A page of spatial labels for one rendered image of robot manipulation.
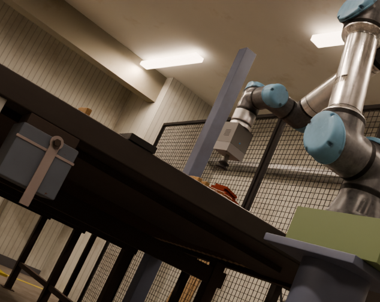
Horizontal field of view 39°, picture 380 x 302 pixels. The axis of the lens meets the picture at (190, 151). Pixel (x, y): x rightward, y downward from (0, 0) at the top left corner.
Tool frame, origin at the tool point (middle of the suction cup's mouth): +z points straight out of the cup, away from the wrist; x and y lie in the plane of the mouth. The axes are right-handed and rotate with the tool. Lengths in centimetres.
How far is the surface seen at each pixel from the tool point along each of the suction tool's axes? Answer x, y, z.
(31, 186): 19, 67, 35
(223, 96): -146, -113, -92
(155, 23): -356, -160, -208
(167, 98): -435, -274, -179
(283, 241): 45, 14, 21
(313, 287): 54, 10, 28
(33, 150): 18, 69, 28
